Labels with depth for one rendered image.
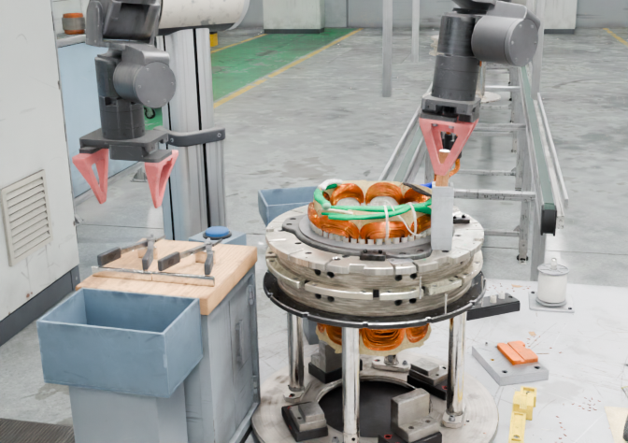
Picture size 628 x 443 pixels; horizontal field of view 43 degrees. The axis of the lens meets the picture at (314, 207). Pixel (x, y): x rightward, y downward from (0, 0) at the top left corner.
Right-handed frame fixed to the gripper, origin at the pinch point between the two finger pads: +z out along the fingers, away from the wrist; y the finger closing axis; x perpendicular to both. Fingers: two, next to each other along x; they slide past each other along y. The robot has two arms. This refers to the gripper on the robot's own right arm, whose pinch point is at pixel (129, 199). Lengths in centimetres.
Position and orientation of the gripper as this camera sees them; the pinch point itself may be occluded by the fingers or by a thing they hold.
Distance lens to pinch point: 114.1
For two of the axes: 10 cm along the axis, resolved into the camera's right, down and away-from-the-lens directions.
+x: 2.5, -3.2, 9.1
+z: 0.1, 9.4, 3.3
